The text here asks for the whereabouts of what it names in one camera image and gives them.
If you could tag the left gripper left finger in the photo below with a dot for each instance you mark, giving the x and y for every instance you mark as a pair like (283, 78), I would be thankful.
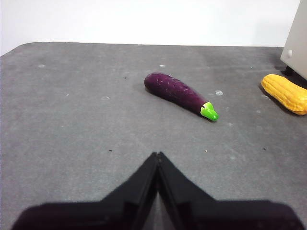
(115, 213)

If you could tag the cream Toshiba toaster oven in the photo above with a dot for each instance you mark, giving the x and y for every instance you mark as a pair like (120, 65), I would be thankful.
(297, 43)

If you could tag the purple toy eggplant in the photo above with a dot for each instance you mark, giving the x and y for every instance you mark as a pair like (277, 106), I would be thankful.
(175, 92)

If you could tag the yellow toy corn cob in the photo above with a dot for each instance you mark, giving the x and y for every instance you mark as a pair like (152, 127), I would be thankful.
(285, 92)

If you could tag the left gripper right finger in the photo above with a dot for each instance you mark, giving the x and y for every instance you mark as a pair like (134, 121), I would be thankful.
(204, 214)

